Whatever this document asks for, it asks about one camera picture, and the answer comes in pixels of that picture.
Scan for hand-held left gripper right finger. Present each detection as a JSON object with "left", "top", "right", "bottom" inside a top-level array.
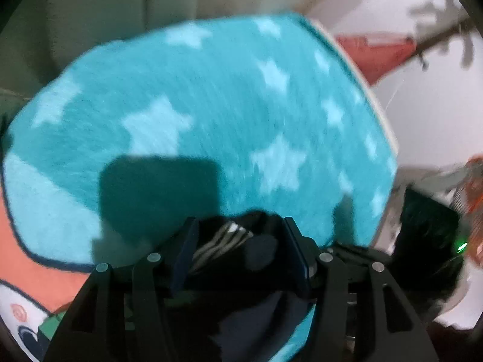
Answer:
[{"left": 283, "top": 217, "right": 440, "bottom": 362}]

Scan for beige sofa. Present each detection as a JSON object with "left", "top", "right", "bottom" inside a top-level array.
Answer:
[{"left": 0, "top": 0, "right": 314, "bottom": 100}]

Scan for teal star printed blanket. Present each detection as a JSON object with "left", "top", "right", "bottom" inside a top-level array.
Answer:
[{"left": 0, "top": 13, "right": 398, "bottom": 362}]

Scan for black pants with white stripes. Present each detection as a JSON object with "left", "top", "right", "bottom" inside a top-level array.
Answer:
[{"left": 166, "top": 211, "right": 315, "bottom": 362}]

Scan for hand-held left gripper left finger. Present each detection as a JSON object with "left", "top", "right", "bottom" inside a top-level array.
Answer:
[{"left": 44, "top": 217, "right": 199, "bottom": 362}]

